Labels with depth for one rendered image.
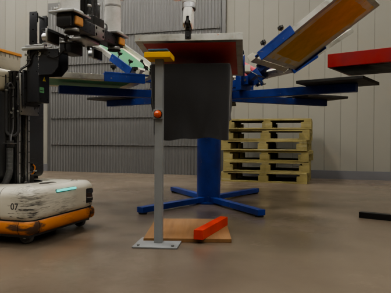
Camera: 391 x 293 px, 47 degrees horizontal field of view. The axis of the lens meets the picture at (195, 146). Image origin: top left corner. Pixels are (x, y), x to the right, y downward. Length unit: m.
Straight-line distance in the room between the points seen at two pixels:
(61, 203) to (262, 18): 5.11
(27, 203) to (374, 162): 5.24
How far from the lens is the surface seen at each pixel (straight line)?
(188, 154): 7.01
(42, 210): 2.42
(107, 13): 2.74
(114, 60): 4.25
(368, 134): 6.73
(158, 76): 2.28
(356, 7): 3.50
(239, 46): 2.57
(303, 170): 5.79
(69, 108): 7.95
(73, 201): 2.65
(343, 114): 6.73
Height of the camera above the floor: 0.51
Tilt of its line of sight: 1 degrees down
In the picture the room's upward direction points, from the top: straight up
